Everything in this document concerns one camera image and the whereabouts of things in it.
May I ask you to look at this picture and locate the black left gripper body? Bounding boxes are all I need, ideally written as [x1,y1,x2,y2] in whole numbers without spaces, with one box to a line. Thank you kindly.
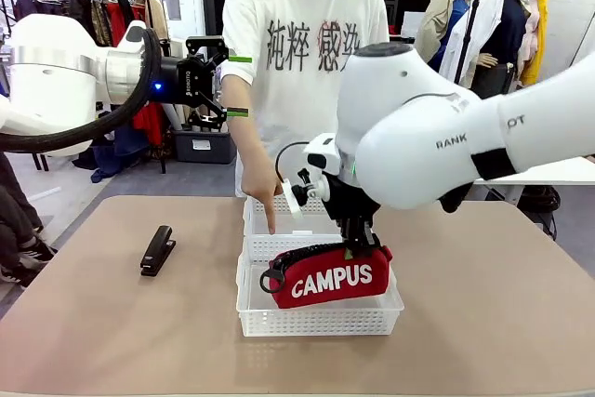
[157,56,220,108]

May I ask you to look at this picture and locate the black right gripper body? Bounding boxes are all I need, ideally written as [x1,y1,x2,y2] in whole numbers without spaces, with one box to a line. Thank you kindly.
[323,172,381,231]

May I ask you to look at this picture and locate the red Campus zip pouch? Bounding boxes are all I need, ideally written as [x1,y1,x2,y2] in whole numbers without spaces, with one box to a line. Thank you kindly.
[258,243,394,310]

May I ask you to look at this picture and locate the black stapler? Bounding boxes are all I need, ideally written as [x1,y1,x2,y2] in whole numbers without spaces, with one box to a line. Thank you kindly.
[139,224,178,277]

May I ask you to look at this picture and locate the person's right forearm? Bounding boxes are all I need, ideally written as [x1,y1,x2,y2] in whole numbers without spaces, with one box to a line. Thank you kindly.
[221,73,275,179]

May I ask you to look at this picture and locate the person's right hand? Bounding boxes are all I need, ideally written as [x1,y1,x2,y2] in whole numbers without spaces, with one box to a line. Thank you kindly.
[240,162,284,236]

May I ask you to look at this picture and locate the black metal clothes rack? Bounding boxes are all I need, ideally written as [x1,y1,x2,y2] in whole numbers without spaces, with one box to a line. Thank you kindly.
[0,0,168,175]

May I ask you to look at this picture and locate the grey storage box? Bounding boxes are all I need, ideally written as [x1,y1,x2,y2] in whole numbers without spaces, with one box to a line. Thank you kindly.
[172,129,237,165]

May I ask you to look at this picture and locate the beige hanging coat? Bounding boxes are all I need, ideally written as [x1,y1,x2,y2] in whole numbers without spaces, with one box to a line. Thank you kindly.
[143,0,172,43]

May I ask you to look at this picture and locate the person in white printed T-shirt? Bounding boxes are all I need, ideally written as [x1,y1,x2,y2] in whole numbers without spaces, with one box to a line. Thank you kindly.
[221,0,391,198]

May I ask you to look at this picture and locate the white perforated plastic basket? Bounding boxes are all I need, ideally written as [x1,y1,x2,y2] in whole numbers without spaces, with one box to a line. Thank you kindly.
[235,234,405,337]
[242,194,348,249]

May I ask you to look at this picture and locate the red hanging garment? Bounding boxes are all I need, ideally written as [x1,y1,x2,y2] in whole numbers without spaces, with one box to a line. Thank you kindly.
[105,0,167,147]

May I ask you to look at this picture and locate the leopard print hanging garment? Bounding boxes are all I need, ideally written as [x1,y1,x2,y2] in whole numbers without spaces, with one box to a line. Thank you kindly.
[90,0,112,47]

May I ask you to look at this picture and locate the black bag under table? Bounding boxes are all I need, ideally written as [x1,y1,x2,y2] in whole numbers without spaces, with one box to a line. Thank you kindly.
[515,185,559,240]

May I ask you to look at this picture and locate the white table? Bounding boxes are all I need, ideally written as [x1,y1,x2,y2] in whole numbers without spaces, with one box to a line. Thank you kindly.
[472,153,595,205]

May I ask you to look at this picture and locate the navy hanging garment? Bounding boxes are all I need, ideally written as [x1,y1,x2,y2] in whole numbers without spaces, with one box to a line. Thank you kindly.
[12,0,64,21]

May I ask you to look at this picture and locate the black handbag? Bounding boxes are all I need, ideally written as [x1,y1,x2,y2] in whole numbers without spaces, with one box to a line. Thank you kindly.
[471,60,517,100]

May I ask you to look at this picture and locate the black stand pole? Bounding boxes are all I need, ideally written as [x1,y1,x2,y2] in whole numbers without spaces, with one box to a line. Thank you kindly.
[455,0,483,86]

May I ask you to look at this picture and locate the seated person's legs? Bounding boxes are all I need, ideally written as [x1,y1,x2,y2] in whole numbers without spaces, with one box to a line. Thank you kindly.
[0,150,60,289]

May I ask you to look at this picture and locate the mannequin in white shirt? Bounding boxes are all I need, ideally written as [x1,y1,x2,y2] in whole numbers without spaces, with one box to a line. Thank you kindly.
[439,0,526,91]

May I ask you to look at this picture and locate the figure in yellow garment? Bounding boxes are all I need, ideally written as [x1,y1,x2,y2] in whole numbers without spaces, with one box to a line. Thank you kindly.
[504,0,550,87]

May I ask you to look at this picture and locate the right wrist camera mount bracket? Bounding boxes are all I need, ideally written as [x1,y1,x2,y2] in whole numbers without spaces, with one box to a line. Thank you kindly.
[281,166,329,221]

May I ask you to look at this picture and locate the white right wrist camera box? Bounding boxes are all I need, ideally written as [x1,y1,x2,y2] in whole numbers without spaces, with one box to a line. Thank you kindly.
[302,133,345,170]

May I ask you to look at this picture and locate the thin black camera cable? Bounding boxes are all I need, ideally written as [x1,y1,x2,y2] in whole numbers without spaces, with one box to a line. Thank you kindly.
[274,139,311,184]

